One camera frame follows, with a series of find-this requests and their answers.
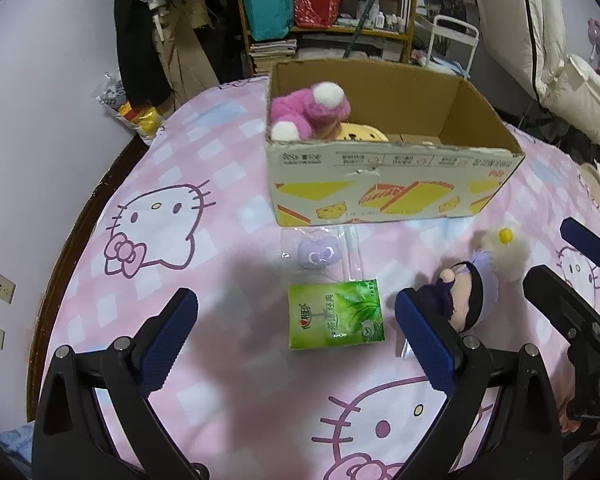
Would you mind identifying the yellow printed cardboard box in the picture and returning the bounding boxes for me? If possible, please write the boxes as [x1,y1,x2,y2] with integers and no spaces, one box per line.
[264,59,526,228]

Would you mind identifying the green-handled broom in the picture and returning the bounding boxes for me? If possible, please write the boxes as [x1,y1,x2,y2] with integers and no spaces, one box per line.
[342,0,398,60]

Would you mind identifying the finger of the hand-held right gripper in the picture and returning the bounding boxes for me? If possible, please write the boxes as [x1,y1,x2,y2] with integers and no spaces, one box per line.
[560,217,600,278]
[522,265,600,351]

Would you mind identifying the purple-haired plush doll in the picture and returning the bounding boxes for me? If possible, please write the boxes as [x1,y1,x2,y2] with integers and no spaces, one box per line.
[415,249,503,333]

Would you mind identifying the stack of papers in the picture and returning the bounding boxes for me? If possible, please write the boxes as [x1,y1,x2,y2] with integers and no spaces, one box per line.
[297,35,403,63]

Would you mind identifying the black coat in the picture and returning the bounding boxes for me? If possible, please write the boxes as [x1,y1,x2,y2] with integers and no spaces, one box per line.
[112,0,173,106]

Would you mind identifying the pink plush toy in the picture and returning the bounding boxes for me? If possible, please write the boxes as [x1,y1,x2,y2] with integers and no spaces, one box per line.
[269,81,352,142]

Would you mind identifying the wooden shelf unit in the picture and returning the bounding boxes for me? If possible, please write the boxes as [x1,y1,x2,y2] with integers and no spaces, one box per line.
[232,0,421,78]

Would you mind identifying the row of small bottles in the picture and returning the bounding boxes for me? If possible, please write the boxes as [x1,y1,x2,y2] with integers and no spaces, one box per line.
[355,0,408,31]

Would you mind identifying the purple toy in clear bag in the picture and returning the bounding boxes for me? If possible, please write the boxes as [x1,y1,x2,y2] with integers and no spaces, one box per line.
[280,227,363,281]

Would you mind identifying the dark wooden bed frame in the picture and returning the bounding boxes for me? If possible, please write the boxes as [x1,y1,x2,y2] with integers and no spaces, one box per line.
[27,130,156,423]

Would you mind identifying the yellow plush toy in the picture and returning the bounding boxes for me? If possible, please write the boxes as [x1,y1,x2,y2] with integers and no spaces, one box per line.
[336,121,388,143]

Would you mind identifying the teal bag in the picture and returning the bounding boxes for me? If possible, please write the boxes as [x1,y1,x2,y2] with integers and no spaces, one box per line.
[232,0,295,42]

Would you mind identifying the cream padded chair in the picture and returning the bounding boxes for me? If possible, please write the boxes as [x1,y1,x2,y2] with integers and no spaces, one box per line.
[467,0,600,143]

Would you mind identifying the beige trousers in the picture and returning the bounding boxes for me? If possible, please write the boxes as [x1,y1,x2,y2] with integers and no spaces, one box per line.
[152,0,221,106]

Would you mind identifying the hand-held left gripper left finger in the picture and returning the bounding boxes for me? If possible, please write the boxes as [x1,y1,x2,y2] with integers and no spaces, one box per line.
[31,287,211,480]

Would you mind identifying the white trolley cart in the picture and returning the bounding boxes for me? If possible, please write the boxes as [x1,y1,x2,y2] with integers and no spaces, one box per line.
[412,14,481,81]

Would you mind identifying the cream fluffy pompom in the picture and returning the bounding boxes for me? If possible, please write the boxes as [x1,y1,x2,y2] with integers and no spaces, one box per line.
[475,228,531,281]

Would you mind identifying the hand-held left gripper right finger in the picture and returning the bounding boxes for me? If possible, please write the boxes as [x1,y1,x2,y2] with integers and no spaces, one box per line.
[394,287,565,480]

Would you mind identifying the green tissue packet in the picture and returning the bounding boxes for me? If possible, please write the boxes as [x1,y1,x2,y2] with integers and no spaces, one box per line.
[287,279,386,351]

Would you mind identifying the pink cat-print bed sheet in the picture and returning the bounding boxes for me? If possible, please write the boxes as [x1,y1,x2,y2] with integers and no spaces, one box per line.
[27,77,600,480]

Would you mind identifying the stack of books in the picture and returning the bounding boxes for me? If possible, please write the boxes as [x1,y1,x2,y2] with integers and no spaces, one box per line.
[247,37,298,77]

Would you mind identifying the blue blanket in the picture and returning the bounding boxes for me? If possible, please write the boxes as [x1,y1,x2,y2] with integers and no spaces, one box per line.
[0,422,36,480]

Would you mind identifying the plastic bag with yellow toy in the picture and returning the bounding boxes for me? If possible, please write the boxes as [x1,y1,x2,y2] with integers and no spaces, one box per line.
[92,71,166,146]

